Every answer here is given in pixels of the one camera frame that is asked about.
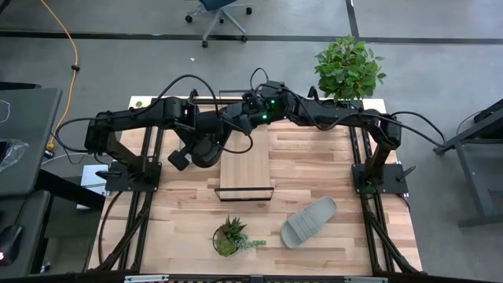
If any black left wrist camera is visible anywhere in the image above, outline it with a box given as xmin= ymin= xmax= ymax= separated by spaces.
xmin=167 ymin=149 xmax=191 ymax=173

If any clear plastic bag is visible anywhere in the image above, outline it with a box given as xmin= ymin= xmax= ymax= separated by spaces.
xmin=0 ymin=138 xmax=30 ymax=174

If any black desk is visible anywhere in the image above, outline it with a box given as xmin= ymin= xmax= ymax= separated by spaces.
xmin=0 ymin=189 xmax=52 ymax=281

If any black metal leg table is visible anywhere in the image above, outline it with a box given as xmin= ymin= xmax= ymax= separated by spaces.
xmin=433 ymin=97 xmax=503 ymax=229

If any yellow floor cable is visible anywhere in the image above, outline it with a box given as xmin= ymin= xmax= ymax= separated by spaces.
xmin=39 ymin=0 xmax=80 ymax=153

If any silver metal bracket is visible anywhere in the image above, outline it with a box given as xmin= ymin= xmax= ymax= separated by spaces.
xmin=123 ymin=274 xmax=171 ymax=283
xmin=343 ymin=276 xmax=390 ymax=283

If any white flat box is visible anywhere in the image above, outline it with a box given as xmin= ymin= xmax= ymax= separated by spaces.
xmin=75 ymin=164 xmax=112 ymax=211

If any grey rubber slide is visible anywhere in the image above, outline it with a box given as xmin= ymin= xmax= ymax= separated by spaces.
xmin=280 ymin=195 xmax=338 ymax=250

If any dark grey desk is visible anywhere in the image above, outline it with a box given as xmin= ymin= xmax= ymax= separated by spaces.
xmin=0 ymin=86 xmax=108 ymax=211

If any dark swivel office chair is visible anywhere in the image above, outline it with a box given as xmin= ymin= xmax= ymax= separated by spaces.
xmin=184 ymin=0 xmax=254 ymax=49

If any succulent plant in black bowl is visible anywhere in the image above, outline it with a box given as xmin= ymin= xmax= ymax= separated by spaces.
xmin=211 ymin=215 xmax=267 ymax=259

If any leafy green potted plant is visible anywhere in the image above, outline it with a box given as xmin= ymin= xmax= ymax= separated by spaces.
xmin=313 ymin=34 xmax=388 ymax=104

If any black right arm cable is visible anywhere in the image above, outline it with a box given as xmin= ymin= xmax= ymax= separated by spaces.
xmin=250 ymin=67 xmax=447 ymax=147

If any black metal frame wooden shelf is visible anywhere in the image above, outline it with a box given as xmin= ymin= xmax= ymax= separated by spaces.
xmin=214 ymin=89 xmax=275 ymax=203

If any black aluminium table frame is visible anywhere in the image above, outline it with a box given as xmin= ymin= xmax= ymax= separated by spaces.
xmin=88 ymin=88 xmax=424 ymax=283

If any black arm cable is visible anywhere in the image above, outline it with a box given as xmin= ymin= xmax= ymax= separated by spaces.
xmin=250 ymin=67 xmax=447 ymax=147
xmin=53 ymin=73 xmax=255 ymax=155

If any black computer mouse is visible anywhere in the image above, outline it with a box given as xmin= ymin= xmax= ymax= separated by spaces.
xmin=0 ymin=223 xmax=24 ymax=266

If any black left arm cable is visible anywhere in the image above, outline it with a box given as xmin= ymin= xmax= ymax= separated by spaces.
xmin=53 ymin=73 xmax=255 ymax=155

